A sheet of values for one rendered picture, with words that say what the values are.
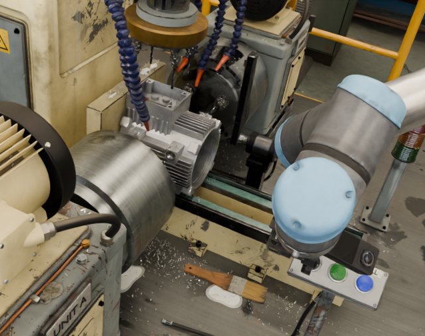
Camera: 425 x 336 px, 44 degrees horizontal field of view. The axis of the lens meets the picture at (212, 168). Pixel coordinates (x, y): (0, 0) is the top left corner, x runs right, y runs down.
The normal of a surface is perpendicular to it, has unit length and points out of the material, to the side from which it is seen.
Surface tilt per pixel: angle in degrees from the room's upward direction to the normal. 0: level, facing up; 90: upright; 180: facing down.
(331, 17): 90
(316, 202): 43
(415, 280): 0
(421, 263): 0
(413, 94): 34
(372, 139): 54
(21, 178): 61
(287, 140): 92
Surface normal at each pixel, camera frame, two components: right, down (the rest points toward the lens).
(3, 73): -0.40, 0.50
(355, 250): 0.39, -0.11
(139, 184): 0.72, -0.34
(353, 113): -0.29, -0.40
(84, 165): 0.11, -0.80
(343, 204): -0.18, -0.25
